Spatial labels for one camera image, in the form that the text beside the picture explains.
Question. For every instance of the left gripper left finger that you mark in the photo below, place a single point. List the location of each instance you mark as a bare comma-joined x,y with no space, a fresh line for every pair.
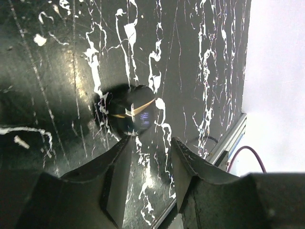
90,197

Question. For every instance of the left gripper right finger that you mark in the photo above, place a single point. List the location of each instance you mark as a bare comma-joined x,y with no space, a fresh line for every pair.
210,198

